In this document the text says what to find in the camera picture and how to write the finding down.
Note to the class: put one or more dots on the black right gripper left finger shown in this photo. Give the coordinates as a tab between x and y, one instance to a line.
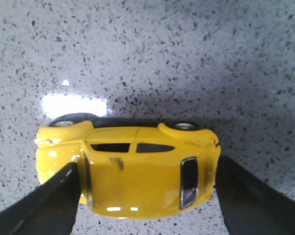
49	210

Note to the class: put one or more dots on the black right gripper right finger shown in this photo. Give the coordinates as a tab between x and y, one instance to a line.
250	206

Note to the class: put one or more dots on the yellow toy beetle car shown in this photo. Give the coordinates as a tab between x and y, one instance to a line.
131	168

